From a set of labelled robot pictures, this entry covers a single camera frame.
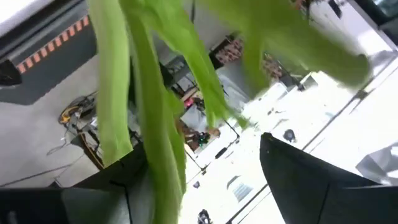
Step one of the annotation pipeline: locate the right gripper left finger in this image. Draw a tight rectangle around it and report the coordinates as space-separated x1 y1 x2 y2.
0 146 149 224

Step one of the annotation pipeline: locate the black hazard-striped floor mat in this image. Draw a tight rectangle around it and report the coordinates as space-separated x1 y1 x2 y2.
0 14 98 106

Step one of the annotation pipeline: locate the green onion bunch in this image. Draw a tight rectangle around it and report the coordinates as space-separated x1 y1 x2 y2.
86 0 373 224

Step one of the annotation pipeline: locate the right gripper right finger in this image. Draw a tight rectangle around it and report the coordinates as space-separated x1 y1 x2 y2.
259 132 398 224

